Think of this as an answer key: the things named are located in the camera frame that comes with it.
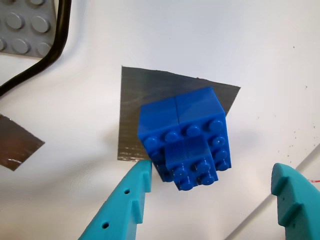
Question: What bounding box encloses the blue lego cube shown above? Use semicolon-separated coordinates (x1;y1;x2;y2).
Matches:
136;86;232;192

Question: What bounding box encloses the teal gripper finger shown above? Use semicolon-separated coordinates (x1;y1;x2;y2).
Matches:
77;159;153;240
271;163;320;240

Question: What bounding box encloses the grey duct tape patch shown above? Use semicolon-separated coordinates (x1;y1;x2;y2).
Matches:
116;65;242;163
0;114;46;172

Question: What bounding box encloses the grey studded lego baseplate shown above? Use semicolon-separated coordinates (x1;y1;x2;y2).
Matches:
0;0;58;60

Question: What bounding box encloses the black cable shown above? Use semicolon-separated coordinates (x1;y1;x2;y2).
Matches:
0;0;73;99

